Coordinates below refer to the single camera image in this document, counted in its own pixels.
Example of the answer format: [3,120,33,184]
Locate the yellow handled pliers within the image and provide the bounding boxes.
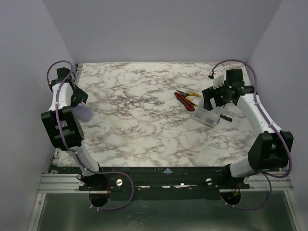
[177,90,202,98]

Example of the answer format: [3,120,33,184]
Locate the aluminium frame rail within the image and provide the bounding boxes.
[38,174,294,194]

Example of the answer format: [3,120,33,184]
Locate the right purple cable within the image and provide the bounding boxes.
[208,59,293,211]

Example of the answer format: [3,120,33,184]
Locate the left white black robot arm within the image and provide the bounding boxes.
[41,67,108,191]

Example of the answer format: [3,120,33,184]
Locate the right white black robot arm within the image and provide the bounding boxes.
[202,69,294,178]

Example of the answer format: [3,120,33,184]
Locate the clear plastic box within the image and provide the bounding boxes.
[192,98,223,128]

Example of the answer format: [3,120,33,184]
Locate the purple umbrella case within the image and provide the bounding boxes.
[73,104,93,122]

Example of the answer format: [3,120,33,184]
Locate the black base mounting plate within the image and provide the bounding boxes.
[49,166,249,201]

